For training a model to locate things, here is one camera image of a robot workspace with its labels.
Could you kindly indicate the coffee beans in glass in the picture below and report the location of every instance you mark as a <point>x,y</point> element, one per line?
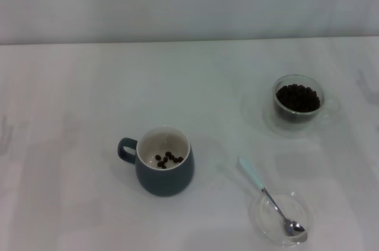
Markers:
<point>297,100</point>

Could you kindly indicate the clear glass cup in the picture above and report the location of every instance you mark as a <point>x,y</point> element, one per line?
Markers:
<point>324,109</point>

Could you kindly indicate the clear glass saucer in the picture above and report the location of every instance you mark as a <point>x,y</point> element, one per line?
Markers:
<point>274,130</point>

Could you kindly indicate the dark blue ceramic mug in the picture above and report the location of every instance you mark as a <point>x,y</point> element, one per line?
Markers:
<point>165,183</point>

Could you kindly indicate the coffee beans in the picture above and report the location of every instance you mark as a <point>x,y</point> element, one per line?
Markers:
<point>168,154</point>
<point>297,100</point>

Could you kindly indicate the small clear glass dish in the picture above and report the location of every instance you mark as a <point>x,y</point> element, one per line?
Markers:
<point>299,212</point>

